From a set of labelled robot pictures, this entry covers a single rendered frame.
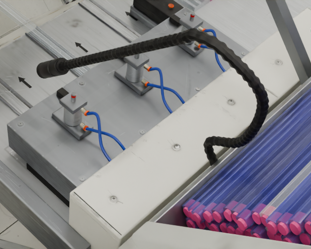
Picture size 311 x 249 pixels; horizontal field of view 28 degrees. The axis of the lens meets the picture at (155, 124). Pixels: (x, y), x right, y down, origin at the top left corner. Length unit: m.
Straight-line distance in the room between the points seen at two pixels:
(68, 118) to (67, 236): 0.14
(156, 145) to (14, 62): 0.29
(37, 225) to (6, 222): 0.57
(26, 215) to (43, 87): 0.20
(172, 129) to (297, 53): 0.18
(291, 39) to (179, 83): 0.17
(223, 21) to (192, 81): 0.22
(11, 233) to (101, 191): 0.67
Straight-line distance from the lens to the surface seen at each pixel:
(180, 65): 0.86
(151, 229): 0.55
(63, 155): 0.75
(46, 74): 0.67
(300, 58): 0.78
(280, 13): 0.77
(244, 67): 0.48
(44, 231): 0.78
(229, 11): 1.06
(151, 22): 0.99
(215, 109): 0.79
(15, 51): 0.95
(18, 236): 1.36
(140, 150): 0.74
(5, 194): 0.81
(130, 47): 0.54
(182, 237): 0.51
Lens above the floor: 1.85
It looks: 53 degrees down
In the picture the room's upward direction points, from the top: 86 degrees clockwise
